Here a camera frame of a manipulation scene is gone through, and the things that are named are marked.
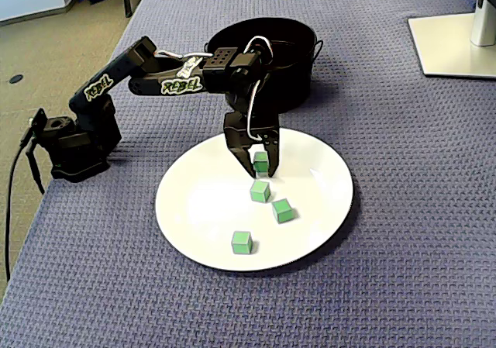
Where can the white monitor stand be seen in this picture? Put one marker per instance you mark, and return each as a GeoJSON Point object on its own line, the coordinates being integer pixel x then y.
{"type": "Point", "coordinates": [445, 45]}

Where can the black metal bucket container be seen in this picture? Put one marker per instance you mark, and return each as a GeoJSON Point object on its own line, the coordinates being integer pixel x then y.
{"type": "Point", "coordinates": [294, 84]}

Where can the black round floor socket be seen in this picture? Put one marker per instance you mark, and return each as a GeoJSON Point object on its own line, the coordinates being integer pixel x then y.
{"type": "Point", "coordinates": [16, 79]}

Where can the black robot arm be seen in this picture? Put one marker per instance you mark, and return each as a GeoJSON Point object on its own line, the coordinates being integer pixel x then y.
{"type": "Point", "coordinates": [143, 84]}

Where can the white round plate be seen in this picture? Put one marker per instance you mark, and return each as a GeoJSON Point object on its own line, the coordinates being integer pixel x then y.
{"type": "Point", "coordinates": [310, 208]}

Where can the green cube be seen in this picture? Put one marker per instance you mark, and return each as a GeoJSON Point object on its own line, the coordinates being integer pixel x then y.
{"type": "Point", "coordinates": [259, 191]}
{"type": "Point", "coordinates": [260, 162]}
{"type": "Point", "coordinates": [242, 243]}
{"type": "Point", "coordinates": [281, 211]}

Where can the blue waffle cloth mat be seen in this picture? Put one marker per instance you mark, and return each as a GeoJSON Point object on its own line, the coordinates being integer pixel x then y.
{"type": "Point", "coordinates": [387, 208]}

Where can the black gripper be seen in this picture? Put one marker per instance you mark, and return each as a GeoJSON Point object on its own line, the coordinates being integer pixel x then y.
{"type": "Point", "coordinates": [237, 135]}

